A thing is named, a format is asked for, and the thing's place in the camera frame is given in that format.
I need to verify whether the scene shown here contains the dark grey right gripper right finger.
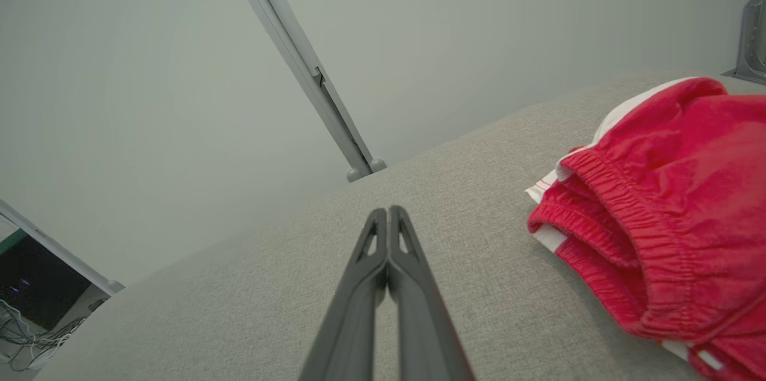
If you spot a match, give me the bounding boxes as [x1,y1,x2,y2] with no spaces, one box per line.
[388,206,476,381]

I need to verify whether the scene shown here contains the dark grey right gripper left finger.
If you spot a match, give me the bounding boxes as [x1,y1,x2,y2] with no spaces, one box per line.
[299,208,391,381]

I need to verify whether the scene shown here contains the red shorts with white stripe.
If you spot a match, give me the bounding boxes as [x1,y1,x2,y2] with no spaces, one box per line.
[557,76,766,343]

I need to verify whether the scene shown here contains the white partition panel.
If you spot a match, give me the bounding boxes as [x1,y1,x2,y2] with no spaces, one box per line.
[257,0,766,166]
[0,0,360,298]

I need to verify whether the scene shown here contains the black computer tower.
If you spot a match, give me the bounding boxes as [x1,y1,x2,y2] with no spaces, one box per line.
[0,231,93,331]

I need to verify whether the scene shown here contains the grey metal partition brace leg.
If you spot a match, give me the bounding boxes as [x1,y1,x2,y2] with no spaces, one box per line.
[721,0,766,84]

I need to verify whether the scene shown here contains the grey partition joint post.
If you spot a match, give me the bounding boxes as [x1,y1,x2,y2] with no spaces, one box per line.
[227,0,388,183]

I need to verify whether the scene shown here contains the tangled floor cables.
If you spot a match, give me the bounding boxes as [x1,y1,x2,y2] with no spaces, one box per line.
[0,299,87,373]

